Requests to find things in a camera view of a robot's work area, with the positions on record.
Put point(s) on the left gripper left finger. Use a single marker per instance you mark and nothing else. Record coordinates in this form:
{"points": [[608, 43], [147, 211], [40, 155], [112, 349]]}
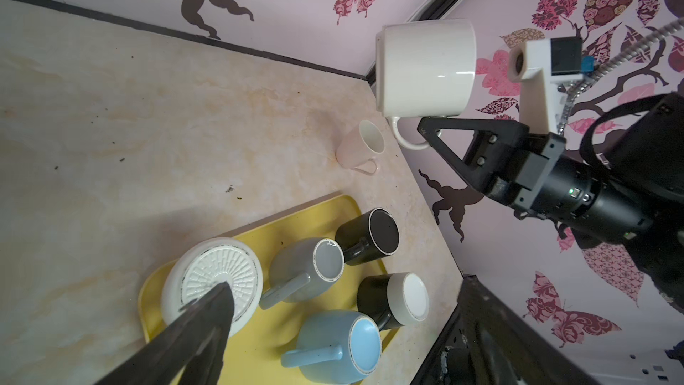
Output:
{"points": [[190, 349]]}

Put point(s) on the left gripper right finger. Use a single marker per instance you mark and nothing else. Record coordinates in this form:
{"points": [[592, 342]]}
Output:
{"points": [[503, 349]]}

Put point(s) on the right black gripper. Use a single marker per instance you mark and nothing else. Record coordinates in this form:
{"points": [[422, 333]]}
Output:
{"points": [[496, 157]]}

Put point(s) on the white mug red interior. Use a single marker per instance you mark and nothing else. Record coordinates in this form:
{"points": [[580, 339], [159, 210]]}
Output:
{"points": [[424, 69]]}

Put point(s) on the pale pink mug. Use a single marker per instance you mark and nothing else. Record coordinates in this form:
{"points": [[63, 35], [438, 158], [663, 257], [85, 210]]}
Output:
{"points": [[359, 149]]}

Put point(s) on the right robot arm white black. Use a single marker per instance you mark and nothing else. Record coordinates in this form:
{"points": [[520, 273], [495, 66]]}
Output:
{"points": [[632, 195]]}

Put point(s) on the white ribbed-base mug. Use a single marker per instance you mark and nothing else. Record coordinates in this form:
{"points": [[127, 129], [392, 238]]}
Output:
{"points": [[215, 261]]}

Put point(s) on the all black mug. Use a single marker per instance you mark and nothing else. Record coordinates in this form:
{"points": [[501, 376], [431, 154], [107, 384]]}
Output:
{"points": [[371, 236]]}

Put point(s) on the black mug white base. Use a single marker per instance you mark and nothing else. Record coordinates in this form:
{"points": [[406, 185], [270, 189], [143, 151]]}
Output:
{"points": [[394, 300]]}

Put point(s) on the grey mug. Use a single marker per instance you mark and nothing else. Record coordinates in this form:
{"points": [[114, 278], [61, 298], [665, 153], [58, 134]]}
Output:
{"points": [[302, 271]]}

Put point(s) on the light blue mug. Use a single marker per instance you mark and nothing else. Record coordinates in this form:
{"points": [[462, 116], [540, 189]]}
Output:
{"points": [[336, 347]]}

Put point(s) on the yellow plastic tray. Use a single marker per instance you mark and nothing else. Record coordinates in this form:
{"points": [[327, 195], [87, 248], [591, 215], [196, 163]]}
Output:
{"points": [[253, 352]]}

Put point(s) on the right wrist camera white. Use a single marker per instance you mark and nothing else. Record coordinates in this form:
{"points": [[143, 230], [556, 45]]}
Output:
{"points": [[546, 70]]}

